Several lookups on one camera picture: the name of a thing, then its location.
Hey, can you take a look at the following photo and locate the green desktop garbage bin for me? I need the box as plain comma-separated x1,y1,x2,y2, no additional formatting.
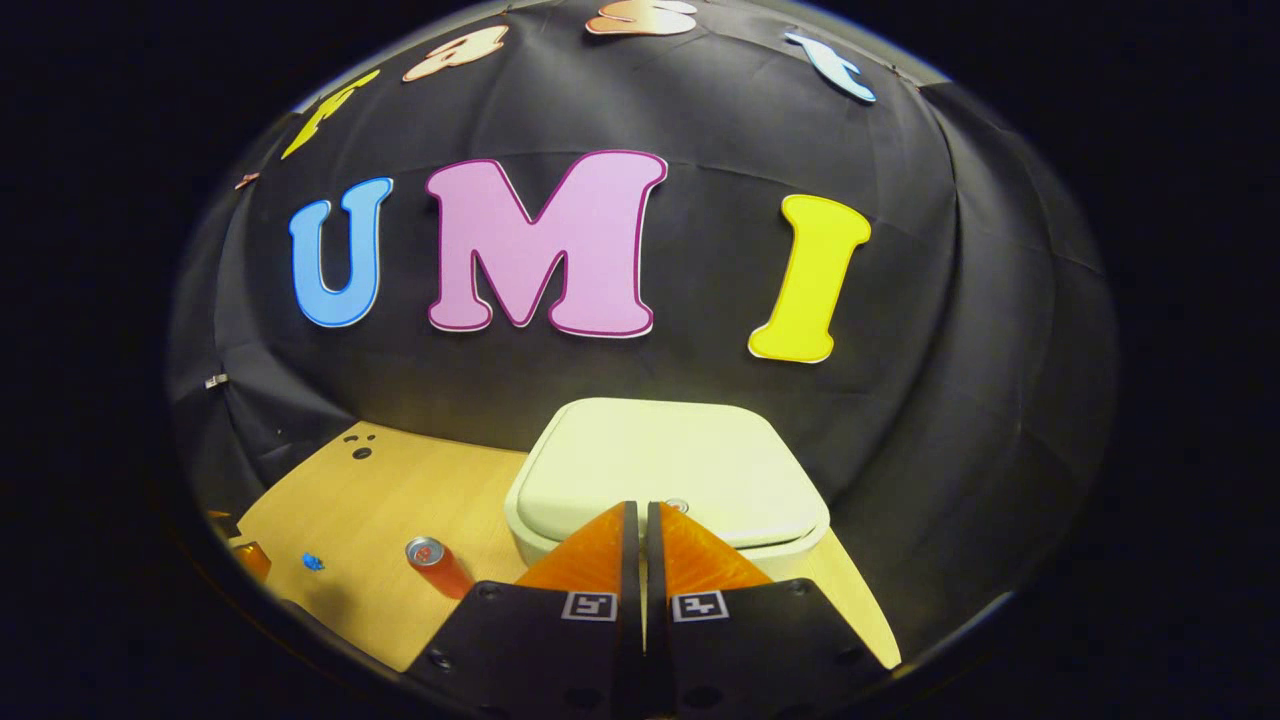
503,397,831,586

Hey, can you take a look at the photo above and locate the black backdrop cloth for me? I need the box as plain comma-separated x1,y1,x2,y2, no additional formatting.
168,0,1119,661

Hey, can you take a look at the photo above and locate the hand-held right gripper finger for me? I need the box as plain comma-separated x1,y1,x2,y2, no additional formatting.
645,500,891,720
400,500,641,720

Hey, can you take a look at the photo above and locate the red pop can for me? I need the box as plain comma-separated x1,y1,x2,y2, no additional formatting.
404,536,476,601

